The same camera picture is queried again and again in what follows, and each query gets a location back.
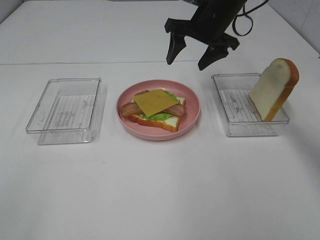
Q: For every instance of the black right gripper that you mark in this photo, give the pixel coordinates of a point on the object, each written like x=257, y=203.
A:
x=207, y=25

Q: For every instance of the bread slice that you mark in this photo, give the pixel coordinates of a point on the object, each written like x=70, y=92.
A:
x=274, y=86
x=164, y=120

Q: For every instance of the pink round plate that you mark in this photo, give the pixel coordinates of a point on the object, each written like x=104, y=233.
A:
x=187, y=121

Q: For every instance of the green lettuce leaf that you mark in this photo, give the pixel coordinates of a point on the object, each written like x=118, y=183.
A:
x=157, y=105

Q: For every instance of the right clear plastic tray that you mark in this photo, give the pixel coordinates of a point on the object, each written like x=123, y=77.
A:
x=238, y=114

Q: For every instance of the clear plastic tray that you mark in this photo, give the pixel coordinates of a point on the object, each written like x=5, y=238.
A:
x=68, y=112
x=238, y=114

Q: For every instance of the left clear plastic tray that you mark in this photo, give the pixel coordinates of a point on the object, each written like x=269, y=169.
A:
x=68, y=112

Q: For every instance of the yellow cheese slice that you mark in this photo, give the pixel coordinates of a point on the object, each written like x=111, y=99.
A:
x=154, y=101

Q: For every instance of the bacon strip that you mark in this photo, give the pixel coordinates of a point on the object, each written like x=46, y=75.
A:
x=130, y=108
x=178, y=109

